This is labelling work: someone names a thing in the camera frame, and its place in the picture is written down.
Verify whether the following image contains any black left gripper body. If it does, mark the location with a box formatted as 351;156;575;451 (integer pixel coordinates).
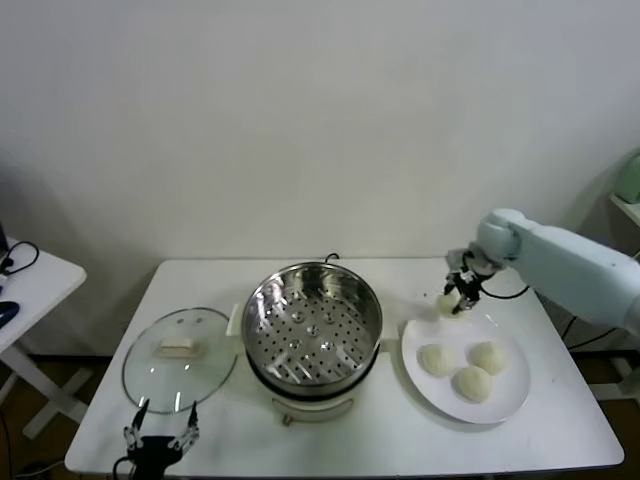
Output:
130;436;184;469

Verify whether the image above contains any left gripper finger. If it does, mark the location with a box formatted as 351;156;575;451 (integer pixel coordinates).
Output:
172;400;201;453
123;398;151;451

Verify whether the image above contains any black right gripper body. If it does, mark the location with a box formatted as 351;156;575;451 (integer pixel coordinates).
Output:
449;267;486;304

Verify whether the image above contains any white steamed baozi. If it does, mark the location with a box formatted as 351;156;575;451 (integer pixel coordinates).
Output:
436;292;474;322
418;343;457;377
451;365;494;404
468;341;509;376

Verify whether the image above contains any perforated steel steamer basket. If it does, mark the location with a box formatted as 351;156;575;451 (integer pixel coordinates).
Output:
225;261;399;394

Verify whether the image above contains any round glass pot lid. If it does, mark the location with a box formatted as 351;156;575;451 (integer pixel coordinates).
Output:
122;307;239;415

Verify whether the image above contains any large white plate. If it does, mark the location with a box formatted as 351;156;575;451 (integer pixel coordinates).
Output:
399;302;531;425

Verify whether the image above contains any cream electric cooking pot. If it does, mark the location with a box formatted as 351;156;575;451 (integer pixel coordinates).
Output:
244;339;394;427

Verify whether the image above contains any white side table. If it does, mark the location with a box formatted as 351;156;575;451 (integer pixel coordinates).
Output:
0;247;87;441

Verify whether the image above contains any white shelf board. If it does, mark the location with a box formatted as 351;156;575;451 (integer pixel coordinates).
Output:
609;193;640;226

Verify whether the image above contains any white stand foot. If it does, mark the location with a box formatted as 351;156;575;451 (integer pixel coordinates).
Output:
594;357;640;401

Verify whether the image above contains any pale green appliance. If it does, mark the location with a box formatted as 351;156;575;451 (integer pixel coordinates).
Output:
612;152;640;206

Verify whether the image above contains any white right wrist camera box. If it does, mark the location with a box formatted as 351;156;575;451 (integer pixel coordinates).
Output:
446;248;471;275

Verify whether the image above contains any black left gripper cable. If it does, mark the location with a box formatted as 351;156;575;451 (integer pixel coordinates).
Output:
112;452;134;480

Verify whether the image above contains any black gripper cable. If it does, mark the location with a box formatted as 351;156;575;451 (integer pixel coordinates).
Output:
479;277;531;300
112;452;134;480

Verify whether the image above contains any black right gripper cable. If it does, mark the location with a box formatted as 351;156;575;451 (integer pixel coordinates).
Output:
479;277;531;300

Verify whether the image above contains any black floor power cable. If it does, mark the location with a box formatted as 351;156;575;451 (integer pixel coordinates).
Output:
562;309;626;354

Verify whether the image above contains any black cable loop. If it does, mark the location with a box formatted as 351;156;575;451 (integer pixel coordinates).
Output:
0;241;40;279

